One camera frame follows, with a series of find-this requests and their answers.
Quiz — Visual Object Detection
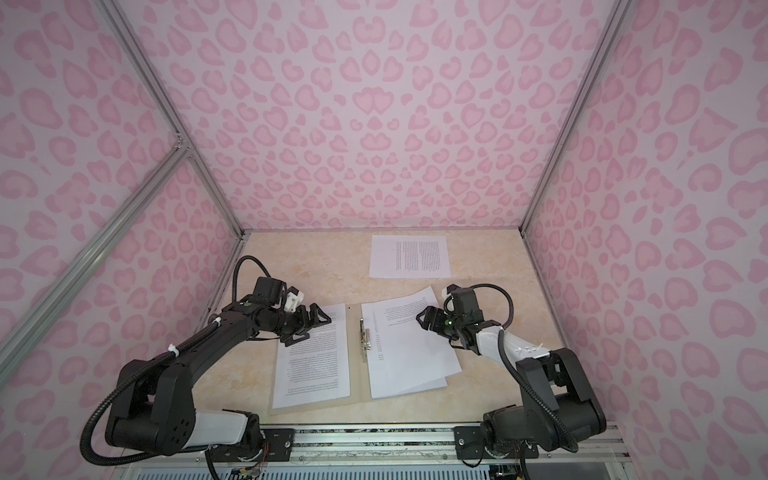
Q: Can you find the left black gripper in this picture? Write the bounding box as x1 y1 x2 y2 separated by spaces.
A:
268 302 332 345

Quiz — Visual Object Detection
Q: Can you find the large text sheet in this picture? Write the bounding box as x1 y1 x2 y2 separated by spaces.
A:
272 304 351 409

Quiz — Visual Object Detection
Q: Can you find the text sheet back overlapping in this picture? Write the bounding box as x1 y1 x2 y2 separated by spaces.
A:
361 287 462 383

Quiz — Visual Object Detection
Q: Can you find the beige paper folder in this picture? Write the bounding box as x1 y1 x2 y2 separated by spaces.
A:
268 299 463 416

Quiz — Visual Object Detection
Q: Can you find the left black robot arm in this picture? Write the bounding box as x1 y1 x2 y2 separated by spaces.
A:
80 277 333 466

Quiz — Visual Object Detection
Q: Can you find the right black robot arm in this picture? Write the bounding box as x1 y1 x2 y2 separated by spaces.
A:
415 283 607 458

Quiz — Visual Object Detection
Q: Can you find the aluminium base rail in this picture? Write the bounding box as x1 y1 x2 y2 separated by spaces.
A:
112 423 638 479

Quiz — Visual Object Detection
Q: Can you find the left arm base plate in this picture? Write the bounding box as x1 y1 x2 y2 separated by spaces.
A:
237 428 296 462

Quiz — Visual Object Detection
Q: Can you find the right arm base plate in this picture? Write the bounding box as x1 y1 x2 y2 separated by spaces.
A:
452 425 539 463

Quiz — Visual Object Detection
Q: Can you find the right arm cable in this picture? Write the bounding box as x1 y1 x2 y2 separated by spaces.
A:
458 282 580 454

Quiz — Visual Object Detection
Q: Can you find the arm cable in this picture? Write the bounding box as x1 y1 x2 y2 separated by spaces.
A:
458 282 580 454
79 254 274 467

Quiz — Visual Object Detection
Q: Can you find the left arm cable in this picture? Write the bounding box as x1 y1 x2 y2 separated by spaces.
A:
79 254 274 467

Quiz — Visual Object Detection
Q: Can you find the diagonal aluminium frame bar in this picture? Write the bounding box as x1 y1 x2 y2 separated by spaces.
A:
1 142 189 385

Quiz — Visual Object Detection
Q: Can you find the right corner aluminium post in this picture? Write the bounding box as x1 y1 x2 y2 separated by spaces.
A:
519 0 637 238

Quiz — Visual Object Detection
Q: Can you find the corner aluminium post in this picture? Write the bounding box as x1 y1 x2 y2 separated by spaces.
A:
94 0 246 239
519 0 637 238

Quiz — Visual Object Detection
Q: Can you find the left corner aluminium post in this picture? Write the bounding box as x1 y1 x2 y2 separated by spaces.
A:
94 0 246 239

